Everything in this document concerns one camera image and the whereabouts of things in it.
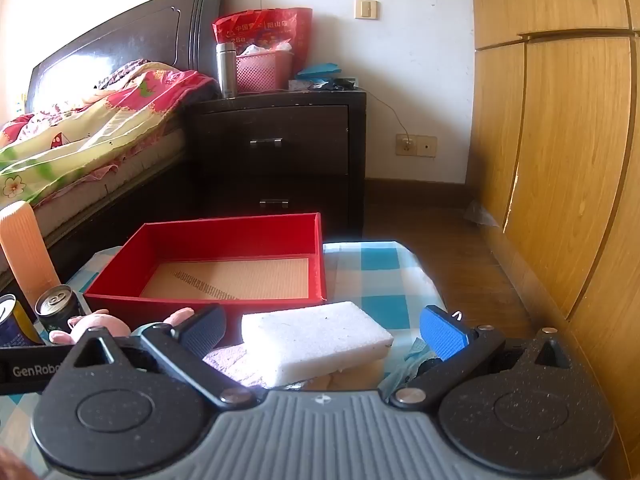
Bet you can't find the blue checkered tablecloth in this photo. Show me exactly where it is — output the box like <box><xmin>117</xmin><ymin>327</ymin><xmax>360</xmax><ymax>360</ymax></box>
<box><xmin>0</xmin><ymin>240</ymin><xmax>448</xmax><ymax>461</ymax></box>

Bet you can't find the dark green drink can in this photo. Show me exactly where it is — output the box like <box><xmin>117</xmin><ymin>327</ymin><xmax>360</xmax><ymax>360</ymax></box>
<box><xmin>34</xmin><ymin>284</ymin><xmax>88</xmax><ymax>336</ymax></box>

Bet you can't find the floral printed blanket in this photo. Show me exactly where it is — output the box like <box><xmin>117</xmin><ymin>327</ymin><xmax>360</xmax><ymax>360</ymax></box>
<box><xmin>0</xmin><ymin>59</ymin><xmax>221</xmax><ymax>206</ymax></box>

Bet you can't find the white foam sponge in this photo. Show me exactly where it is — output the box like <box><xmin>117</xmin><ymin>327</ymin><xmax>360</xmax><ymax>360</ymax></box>
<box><xmin>240</xmin><ymin>301</ymin><xmax>395</xmax><ymax>390</ymax></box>

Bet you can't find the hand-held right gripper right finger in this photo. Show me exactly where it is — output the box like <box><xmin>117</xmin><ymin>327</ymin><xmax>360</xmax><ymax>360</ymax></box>
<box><xmin>389</xmin><ymin>304</ymin><xmax>572</xmax><ymax>409</ymax></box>

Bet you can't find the white crumpled tissue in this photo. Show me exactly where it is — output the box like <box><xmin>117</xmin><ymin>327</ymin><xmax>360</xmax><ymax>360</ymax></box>
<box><xmin>240</xmin><ymin>42</ymin><xmax>293</xmax><ymax>57</ymax></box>

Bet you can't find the clear plastic scrap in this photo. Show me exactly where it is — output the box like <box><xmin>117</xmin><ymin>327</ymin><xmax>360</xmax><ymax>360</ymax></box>
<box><xmin>462</xmin><ymin>200</ymin><xmax>501</xmax><ymax>228</ymax></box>

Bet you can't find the dark wooden headboard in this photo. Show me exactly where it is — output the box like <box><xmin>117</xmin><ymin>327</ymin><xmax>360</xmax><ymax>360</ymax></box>
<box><xmin>25</xmin><ymin>0</ymin><xmax>231</xmax><ymax>111</ymax></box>

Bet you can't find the pink plastic basket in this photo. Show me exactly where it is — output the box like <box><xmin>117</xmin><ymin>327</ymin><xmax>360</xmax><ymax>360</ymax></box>
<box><xmin>235</xmin><ymin>50</ymin><xmax>294</xmax><ymax>95</ymax></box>

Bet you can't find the blue and yellow can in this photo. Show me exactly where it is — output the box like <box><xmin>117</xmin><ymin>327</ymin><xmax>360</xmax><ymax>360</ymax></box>
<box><xmin>0</xmin><ymin>294</ymin><xmax>46</xmax><ymax>348</ymax></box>

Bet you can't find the blue face mask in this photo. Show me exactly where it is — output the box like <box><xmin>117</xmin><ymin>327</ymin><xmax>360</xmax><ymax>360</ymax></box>
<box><xmin>377</xmin><ymin>310</ymin><xmax>463</xmax><ymax>401</ymax></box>

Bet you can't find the red plastic bag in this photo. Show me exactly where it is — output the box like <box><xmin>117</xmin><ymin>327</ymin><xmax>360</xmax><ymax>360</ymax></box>
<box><xmin>212</xmin><ymin>7</ymin><xmax>313</xmax><ymax>78</ymax></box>

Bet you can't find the red cardboard box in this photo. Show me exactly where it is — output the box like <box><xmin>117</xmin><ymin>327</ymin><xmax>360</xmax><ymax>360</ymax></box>
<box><xmin>84</xmin><ymin>212</ymin><xmax>328</xmax><ymax>318</ymax></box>

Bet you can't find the thin charging cable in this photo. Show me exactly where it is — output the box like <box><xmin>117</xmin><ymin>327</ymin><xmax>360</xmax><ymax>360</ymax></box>
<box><xmin>367</xmin><ymin>91</ymin><xmax>413</xmax><ymax>147</ymax></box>

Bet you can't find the blue folded paper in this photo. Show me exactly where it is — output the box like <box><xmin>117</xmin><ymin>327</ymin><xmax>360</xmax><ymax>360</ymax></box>
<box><xmin>295</xmin><ymin>62</ymin><xmax>343</xmax><ymax>91</ymax></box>

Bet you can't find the dark wooden nightstand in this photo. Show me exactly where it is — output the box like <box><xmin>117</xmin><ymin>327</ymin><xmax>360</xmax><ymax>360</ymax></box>
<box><xmin>187</xmin><ymin>87</ymin><xmax>368</xmax><ymax>241</ymax></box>

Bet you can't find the purple knitted cloth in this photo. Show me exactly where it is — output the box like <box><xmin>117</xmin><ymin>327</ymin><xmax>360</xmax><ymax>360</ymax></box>
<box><xmin>202</xmin><ymin>342</ymin><xmax>266</xmax><ymax>388</ymax></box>

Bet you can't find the beige wall outlet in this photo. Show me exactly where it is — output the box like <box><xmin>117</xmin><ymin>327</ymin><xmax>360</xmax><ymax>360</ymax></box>
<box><xmin>395</xmin><ymin>133</ymin><xmax>437</xmax><ymax>158</ymax></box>

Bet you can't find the orange ribbed bottle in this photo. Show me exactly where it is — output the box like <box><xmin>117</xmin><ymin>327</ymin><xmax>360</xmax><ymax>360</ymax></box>
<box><xmin>0</xmin><ymin>201</ymin><xmax>63</xmax><ymax>306</ymax></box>

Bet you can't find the pink pig plush toy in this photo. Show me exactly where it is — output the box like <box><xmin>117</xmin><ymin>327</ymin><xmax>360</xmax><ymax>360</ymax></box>
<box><xmin>48</xmin><ymin>306</ymin><xmax>196</xmax><ymax>346</ymax></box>

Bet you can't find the yellow wooden wardrobe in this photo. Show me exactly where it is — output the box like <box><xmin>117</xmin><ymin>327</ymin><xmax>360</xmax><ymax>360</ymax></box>
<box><xmin>465</xmin><ymin>0</ymin><xmax>640</xmax><ymax>461</ymax></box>

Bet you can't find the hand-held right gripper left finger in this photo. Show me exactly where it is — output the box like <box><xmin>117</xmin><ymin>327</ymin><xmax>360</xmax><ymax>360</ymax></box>
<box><xmin>70</xmin><ymin>304</ymin><xmax>258</xmax><ymax>409</ymax></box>

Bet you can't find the steel thermos flask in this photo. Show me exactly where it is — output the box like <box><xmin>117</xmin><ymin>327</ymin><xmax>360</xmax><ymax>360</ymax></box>
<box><xmin>215</xmin><ymin>42</ymin><xmax>240</xmax><ymax>100</ymax></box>

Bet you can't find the cream plush bear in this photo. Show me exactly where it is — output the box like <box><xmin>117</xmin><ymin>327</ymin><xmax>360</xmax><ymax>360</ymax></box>
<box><xmin>300</xmin><ymin>360</ymin><xmax>388</xmax><ymax>392</ymax></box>

